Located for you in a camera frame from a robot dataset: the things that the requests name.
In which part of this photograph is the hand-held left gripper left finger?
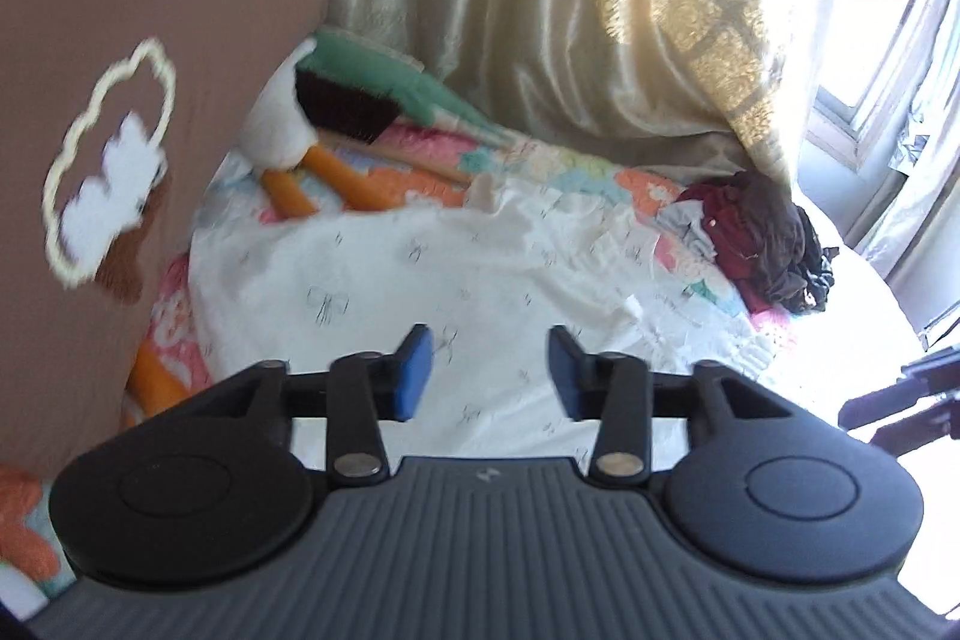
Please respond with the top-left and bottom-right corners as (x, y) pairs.
(176, 325), (434, 489)

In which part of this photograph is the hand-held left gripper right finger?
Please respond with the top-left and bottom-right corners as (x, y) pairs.
(547, 325), (797, 489)

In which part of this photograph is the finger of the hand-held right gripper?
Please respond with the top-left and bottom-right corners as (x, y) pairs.
(836, 377), (960, 453)
(896, 349), (960, 382)

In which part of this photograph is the white bow-print garment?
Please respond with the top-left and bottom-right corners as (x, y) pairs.
(187, 190), (758, 461)

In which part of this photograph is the dark blue garment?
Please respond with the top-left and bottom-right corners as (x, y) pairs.
(799, 212), (837, 311)

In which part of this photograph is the light grey cloth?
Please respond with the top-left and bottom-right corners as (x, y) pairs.
(660, 201), (717, 259)

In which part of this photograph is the sheer white curtain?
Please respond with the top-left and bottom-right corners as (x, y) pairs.
(855, 10), (960, 348)

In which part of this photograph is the floral quilt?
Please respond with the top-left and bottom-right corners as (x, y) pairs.
(0, 107), (796, 618)

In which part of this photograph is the dark red garment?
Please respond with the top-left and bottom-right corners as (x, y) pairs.
(686, 179), (781, 311)

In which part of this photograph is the beige patterned curtain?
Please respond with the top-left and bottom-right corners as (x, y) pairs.
(315, 0), (931, 199)

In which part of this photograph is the window frame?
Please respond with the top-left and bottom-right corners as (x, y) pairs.
(802, 0), (960, 176)

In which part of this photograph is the wooden handled brush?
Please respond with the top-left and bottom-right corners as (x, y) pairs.
(295, 66), (406, 146)

